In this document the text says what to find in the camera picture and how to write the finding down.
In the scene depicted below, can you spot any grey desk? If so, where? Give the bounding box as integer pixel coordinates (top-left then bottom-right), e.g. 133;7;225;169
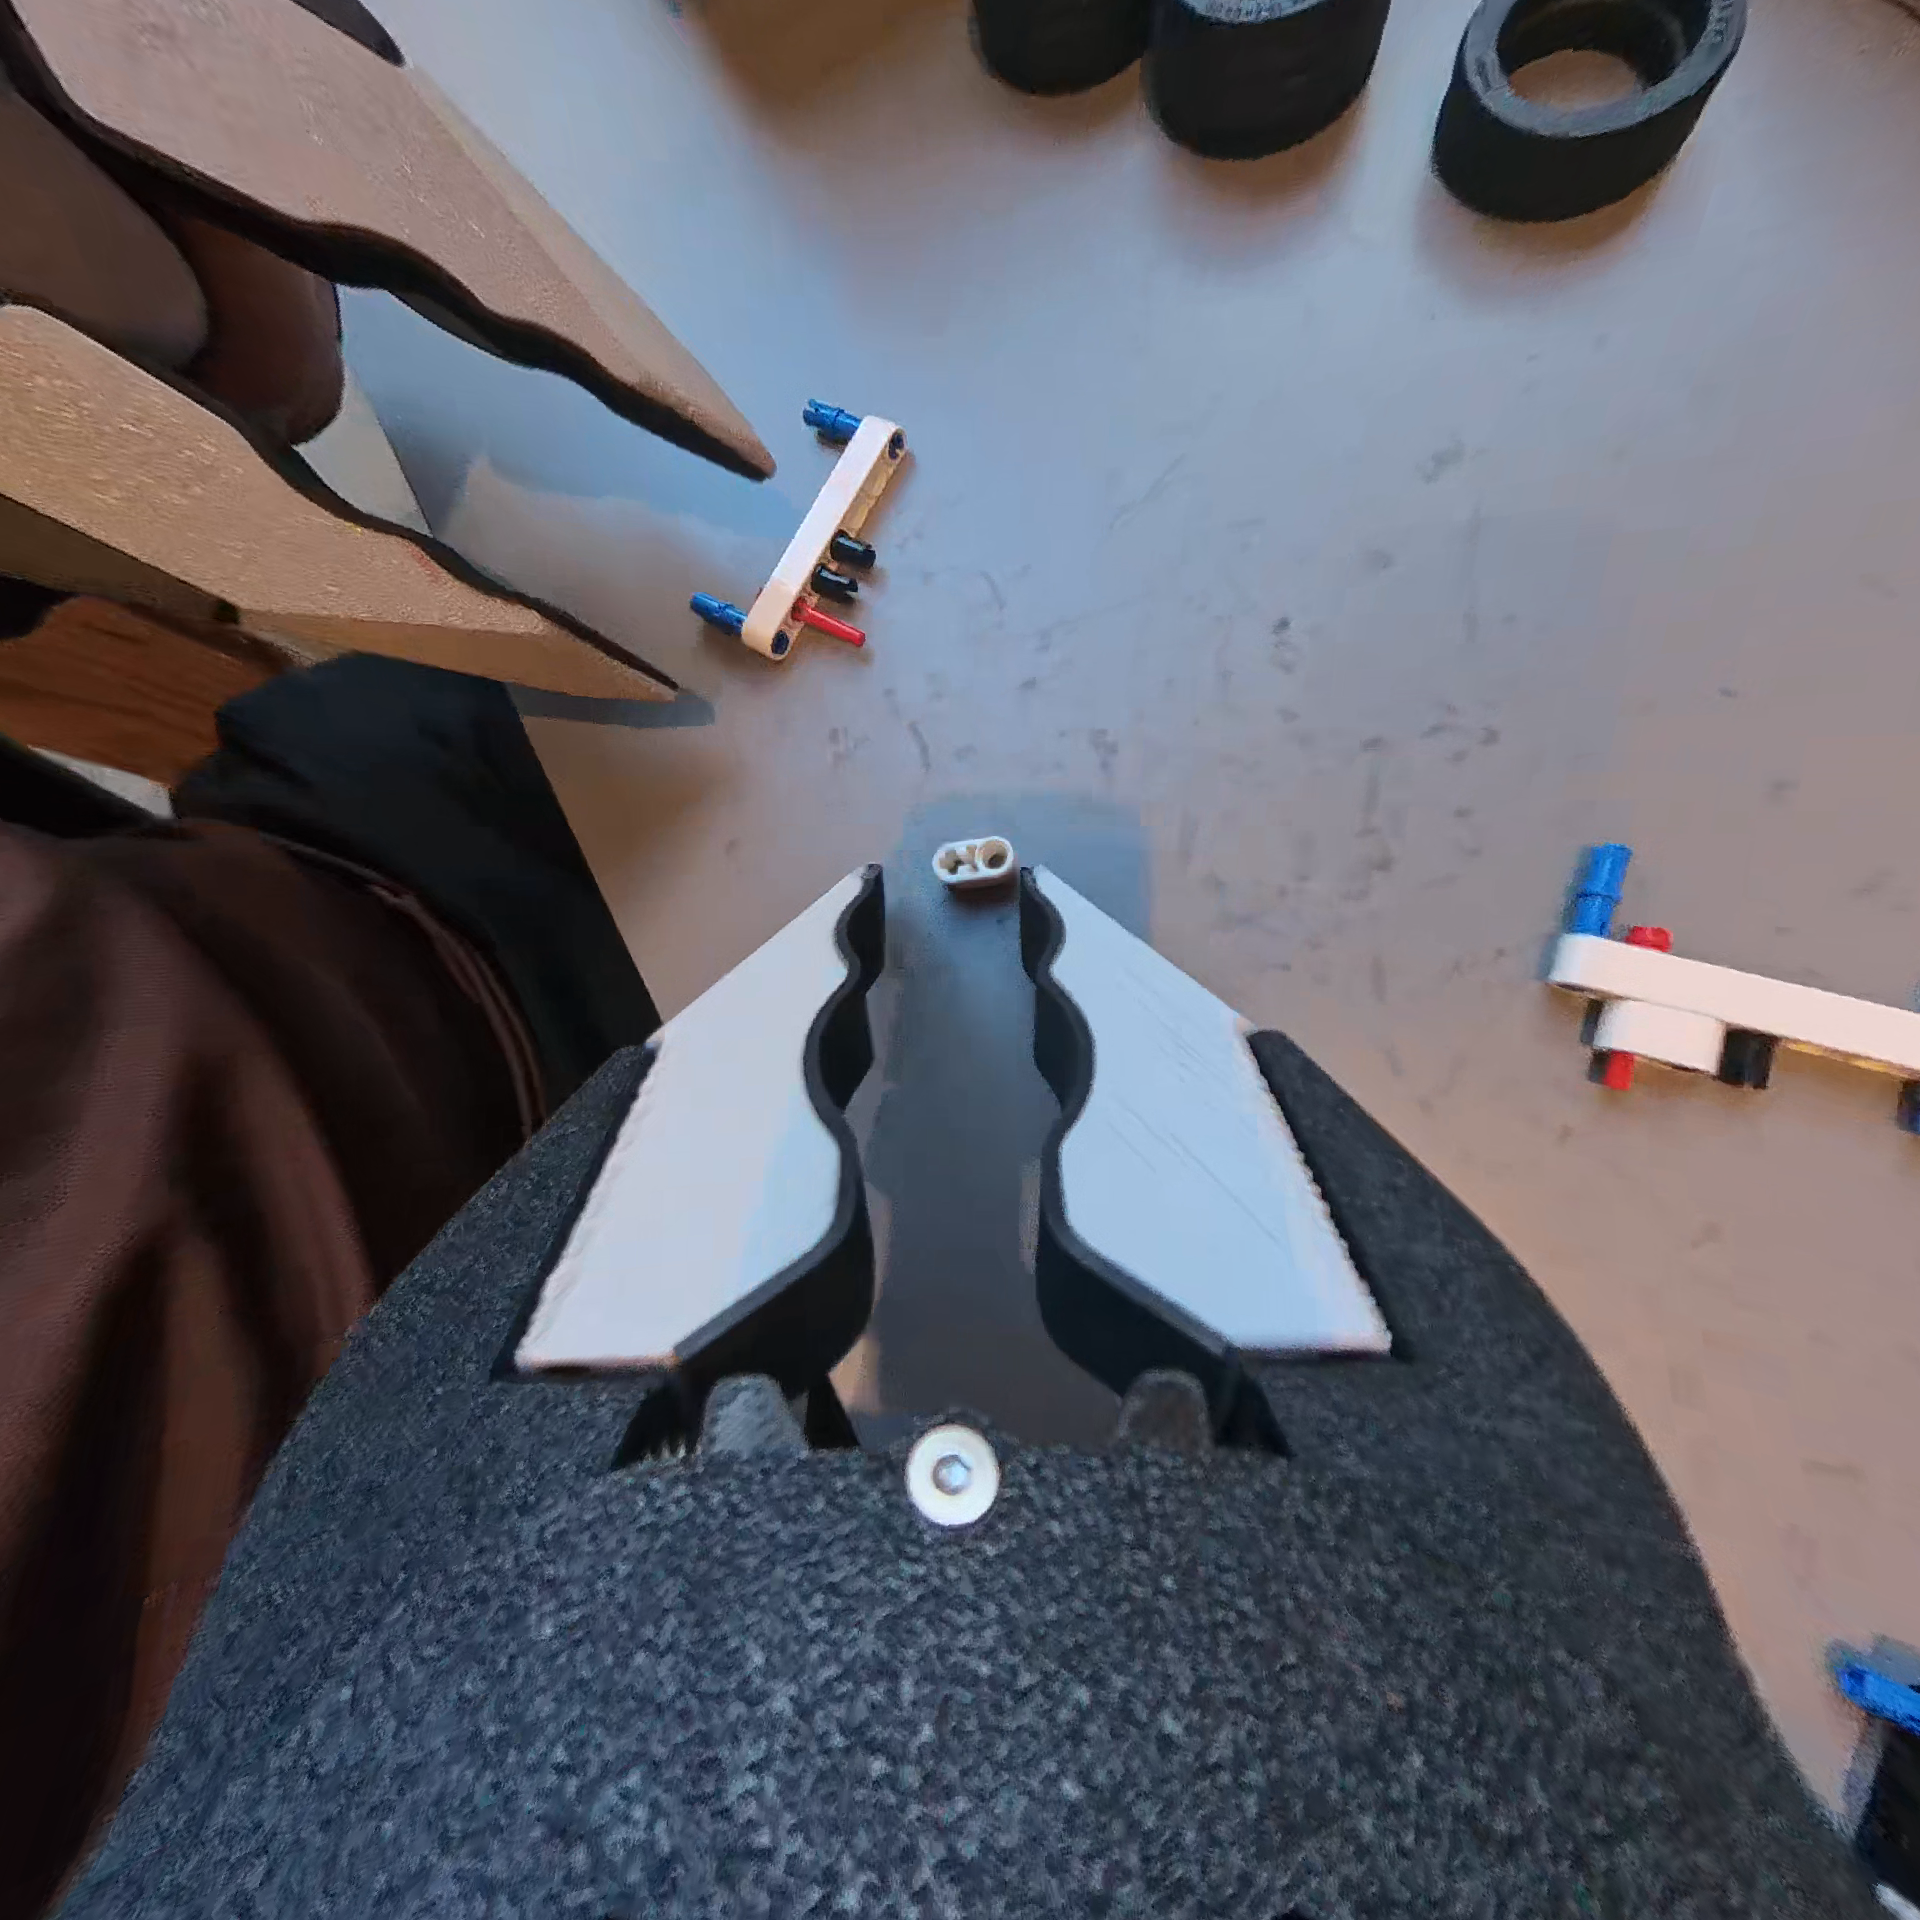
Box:
337;0;1920;1817

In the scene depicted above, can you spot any person's left hand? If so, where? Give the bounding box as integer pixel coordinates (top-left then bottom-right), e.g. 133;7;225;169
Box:
162;222;350;451

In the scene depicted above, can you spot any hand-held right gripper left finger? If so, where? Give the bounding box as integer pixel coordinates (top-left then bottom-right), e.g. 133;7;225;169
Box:
515;865;889;1444

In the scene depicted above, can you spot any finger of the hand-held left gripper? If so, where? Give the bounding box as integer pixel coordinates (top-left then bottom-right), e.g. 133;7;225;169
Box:
0;0;779;485
0;299;682;706

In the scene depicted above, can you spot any white holed brick beam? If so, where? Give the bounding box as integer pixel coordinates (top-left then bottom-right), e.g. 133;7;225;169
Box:
738;415;913;662

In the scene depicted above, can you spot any black rubber toy tyre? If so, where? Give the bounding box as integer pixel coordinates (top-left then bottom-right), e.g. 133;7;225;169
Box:
969;0;1160;99
1142;0;1394;165
1432;0;1751;225

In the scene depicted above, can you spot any wooden plank frame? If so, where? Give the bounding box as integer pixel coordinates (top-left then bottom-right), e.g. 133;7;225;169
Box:
0;593;290;783

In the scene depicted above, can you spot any person's torso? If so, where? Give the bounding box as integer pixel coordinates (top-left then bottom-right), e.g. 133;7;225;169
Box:
0;649;666;1920

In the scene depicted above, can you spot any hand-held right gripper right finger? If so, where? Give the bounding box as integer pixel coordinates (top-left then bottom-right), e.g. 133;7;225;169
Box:
1019;865;1394;1455

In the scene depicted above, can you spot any white beam assembly with pins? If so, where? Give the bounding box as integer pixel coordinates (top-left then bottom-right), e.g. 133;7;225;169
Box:
1544;842;1920;1135

